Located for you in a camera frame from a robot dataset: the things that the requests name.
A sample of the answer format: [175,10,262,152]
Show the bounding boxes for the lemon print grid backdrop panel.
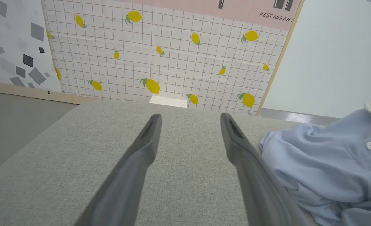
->
[41,0,305,116]

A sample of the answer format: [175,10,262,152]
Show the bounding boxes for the white rectangular box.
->
[149,95,188,109]

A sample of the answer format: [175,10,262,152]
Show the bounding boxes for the grey terrazzo pattern panel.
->
[0,0,63,94]

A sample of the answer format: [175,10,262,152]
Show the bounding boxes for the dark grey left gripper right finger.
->
[220,113,318,226]

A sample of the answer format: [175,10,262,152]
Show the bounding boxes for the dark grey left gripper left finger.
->
[74,114,163,226]

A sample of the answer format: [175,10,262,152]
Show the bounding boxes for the light blue polo shirt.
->
[259,94,371,226]

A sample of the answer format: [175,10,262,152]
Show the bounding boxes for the pink restaurant poster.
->
[123,0,302,31]

